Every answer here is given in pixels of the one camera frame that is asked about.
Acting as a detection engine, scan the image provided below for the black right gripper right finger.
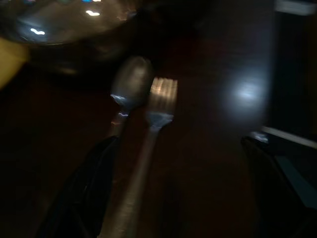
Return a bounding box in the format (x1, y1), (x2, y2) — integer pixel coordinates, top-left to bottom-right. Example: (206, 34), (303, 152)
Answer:
(240, 135), (317, 238)

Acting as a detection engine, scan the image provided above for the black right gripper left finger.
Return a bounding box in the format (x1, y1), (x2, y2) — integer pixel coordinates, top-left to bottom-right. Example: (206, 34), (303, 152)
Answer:
(34, 135), (119, 238)

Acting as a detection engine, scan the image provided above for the silver metal fork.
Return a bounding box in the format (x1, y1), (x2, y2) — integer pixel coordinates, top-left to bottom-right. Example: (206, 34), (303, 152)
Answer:
(104, 77), (178, 238)

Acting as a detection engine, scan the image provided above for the silver metal spoon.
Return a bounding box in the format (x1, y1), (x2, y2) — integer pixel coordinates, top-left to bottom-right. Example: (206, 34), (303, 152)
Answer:
(110, 56), (156, 134)

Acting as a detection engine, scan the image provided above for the yellow cloth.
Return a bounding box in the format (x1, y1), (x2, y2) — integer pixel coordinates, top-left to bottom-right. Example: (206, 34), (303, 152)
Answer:
(0, 37), (31, 90)

